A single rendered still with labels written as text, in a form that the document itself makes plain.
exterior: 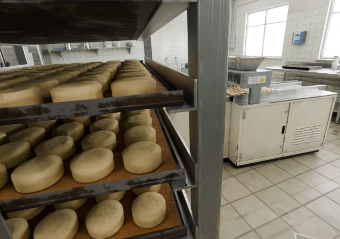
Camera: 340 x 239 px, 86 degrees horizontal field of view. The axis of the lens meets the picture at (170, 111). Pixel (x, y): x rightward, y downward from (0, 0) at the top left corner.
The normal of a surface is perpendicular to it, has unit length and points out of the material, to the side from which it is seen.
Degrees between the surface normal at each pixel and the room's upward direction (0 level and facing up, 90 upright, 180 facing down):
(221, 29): 90
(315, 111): 90
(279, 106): 90
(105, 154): 0
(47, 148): 0
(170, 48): 90
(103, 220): 0
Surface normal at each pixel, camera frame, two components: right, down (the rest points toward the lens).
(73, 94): 0.26, 0.30
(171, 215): -0.05, -0.94
